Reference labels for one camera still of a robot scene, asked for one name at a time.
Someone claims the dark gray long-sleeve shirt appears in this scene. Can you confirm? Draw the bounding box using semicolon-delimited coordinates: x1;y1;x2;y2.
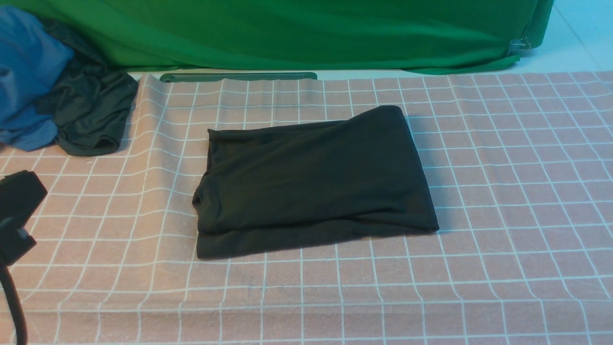
192;105;440;260

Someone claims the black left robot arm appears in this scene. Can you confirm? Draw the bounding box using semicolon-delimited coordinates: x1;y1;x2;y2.
0;171;47;266

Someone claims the green backdrop cloth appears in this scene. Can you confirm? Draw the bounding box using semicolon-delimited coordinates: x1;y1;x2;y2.
1;0;554;76

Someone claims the pink grid-pattern tablecloth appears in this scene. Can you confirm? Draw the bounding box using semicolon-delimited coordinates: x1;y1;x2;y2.
0;71;613;345

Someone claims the dark gray crumpled garment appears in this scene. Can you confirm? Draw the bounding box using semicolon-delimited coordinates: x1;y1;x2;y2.
34;18;138;157

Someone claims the clear binder clip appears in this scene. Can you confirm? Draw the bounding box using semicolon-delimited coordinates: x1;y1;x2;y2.
508;37;532;56

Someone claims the blue crumpled garment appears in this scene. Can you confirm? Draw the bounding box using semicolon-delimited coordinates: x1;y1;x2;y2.
0;6;74;151

